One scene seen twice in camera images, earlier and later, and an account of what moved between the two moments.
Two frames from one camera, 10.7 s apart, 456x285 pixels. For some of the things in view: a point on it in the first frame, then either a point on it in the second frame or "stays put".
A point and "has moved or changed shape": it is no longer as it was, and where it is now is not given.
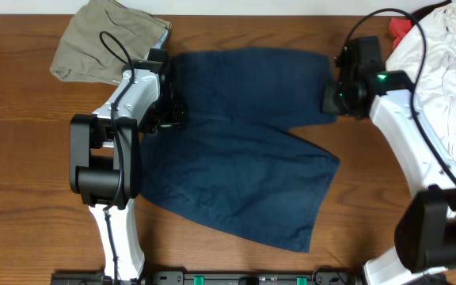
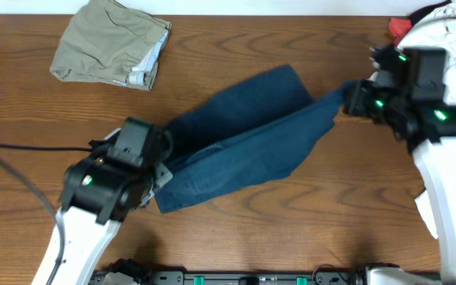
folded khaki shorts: x=103 y=37 stays put
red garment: x=399 y=28 stays put
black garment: x=419 y=13 stays put
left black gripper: x=176 y=104 -> x=161 y=170
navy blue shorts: x=235 y=166 has moved or changed shape
